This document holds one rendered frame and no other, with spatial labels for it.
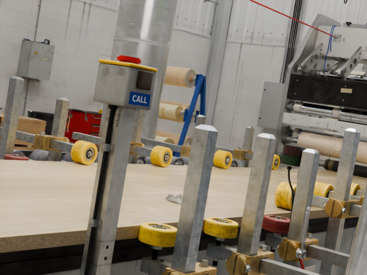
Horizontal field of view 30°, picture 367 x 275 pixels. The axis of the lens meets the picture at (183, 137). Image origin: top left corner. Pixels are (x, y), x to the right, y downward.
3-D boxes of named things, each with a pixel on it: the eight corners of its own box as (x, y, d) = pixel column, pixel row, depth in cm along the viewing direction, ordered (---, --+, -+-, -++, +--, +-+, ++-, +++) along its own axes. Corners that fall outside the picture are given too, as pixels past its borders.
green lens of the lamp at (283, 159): (307, 166, 178) (308, 158, 178) (297, 166, 173) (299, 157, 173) (286, 162, 181) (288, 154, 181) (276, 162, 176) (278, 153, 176)
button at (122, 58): (144, 70, 112) (146, 60, 112) (129, 66, 109) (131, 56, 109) (126, 67, 114) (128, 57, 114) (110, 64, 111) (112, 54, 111)
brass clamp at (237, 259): (273, 274, 161) (277, 253, 161) (244, 280, 150) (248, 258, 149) (250, 267, 164) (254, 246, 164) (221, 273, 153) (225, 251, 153)
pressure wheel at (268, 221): (291, 261, 184) (298, 219, 184) (277, 263, 178) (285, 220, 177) (265, 252, 189) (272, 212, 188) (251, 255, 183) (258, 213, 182)
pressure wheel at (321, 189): (333, 180, 229) (323, 192, 223) (335, 199, 232) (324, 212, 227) (317, 177, 232) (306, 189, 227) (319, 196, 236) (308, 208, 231)
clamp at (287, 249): (316, 258, 181) (319, 239, 181) (293, 263, 170) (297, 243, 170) (297, 252, 185) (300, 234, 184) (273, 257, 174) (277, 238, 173)
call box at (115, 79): (151, 114, 113) (158, 68, 112) (123, 111, 107) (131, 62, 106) (118, 108, 117) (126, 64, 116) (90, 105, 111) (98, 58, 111)
